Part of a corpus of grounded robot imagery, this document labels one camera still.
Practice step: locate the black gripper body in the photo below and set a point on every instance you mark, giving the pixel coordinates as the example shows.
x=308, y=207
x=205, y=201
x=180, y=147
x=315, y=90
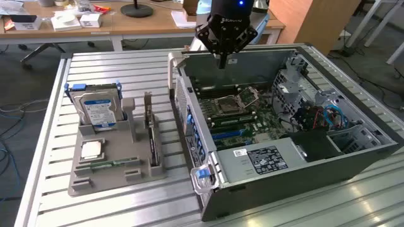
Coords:
x=228, y=21

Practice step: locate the graphics card with metal bracket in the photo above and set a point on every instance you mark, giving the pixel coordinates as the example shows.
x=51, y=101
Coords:
x=153, y=146

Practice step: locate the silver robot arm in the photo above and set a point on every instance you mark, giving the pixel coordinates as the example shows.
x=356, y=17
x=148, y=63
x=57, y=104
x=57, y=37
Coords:
x=201, y=7

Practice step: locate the white paper stack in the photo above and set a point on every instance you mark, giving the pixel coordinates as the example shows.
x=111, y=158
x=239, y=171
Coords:
x=183, y=21

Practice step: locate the brown cardboard box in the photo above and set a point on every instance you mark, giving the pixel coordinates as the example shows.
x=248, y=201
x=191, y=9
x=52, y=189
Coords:
x=189, y=7

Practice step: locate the wooden desk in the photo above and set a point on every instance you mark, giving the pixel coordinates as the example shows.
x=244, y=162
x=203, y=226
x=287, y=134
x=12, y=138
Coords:
x=141, y=23

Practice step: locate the wooden cabinet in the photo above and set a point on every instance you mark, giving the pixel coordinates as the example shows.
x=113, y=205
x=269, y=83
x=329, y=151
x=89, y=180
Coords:
x=315, y=23

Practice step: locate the metal socket cover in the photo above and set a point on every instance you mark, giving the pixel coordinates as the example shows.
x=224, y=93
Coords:
x=251, y=97

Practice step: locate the black round lamp base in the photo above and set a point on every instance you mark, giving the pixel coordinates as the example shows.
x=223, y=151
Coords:
x=137, y=10

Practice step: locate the perforated metal disk bay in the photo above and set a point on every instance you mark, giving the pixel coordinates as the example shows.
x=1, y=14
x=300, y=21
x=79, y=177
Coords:
x=289, y=94

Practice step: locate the CPU socket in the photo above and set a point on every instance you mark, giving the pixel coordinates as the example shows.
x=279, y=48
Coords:
x=228, y=105

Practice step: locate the white box with red button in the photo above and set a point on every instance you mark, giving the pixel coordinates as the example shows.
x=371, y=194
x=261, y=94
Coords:
x=344, y=35

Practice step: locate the black floor device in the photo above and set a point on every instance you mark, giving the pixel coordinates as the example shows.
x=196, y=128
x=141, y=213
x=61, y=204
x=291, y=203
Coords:
x=347, y=52

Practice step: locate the green motherboard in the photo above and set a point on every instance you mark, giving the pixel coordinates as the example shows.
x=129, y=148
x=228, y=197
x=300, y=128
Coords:
x=264, y=120

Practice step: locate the orange packet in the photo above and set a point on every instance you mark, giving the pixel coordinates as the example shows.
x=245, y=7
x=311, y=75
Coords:
x=103, y=9

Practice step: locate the small white labelled box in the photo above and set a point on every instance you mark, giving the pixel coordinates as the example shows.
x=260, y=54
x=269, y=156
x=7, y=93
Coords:
x=91, y=21

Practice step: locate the dark bag of parts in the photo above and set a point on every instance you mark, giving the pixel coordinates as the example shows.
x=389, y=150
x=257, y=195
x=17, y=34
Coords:
x=83, y=6

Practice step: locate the silver chipset heat sink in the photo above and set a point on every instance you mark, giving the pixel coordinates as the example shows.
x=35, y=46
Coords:
x=261, y=138

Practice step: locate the white box with roll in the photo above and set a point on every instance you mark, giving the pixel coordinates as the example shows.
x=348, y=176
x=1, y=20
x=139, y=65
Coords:
x=64, y=23

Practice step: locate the white table leg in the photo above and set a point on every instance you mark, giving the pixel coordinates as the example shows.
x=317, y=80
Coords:
x=396, y=53

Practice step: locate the pale tape roll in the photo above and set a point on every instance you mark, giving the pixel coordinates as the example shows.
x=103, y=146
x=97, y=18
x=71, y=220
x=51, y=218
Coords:
x=61, y=2

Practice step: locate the grey cup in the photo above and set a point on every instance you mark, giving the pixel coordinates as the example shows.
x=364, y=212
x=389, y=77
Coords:
x=45, y=2

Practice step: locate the black chair base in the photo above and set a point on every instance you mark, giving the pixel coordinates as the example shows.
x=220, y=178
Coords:
x=37, y=50

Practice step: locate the slanted metal disk bay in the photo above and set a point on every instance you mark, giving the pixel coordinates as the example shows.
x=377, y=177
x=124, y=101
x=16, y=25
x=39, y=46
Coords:
x=356, y=139

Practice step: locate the grey parts rack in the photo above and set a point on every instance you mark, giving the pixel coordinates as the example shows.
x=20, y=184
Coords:
x=120, y=151

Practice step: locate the grey power supply unit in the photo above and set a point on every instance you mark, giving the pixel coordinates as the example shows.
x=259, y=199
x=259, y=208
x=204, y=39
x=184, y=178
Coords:
x=236, y=170

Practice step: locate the white box with black top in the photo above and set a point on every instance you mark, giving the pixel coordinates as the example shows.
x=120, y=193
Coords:
x=27, y=24

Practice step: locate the blue case latch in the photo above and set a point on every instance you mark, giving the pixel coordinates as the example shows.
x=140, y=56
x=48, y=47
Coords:
x=203, y=173

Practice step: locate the silver CPU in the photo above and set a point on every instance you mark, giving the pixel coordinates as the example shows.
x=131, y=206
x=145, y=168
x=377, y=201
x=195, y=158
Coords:
x=92, y=150

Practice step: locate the red booklet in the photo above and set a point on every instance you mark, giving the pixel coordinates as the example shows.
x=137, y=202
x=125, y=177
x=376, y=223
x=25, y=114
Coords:
x=8, y=25

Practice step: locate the open black PC case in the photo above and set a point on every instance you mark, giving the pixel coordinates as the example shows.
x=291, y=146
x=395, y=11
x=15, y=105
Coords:
x=284, y=189

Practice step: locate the white table frame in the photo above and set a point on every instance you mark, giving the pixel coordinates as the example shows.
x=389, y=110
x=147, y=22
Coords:
x=361, y=23

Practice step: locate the hard disk with blue bracket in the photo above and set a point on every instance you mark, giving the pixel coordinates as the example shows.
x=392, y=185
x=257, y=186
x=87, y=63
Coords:
x=95, y=111

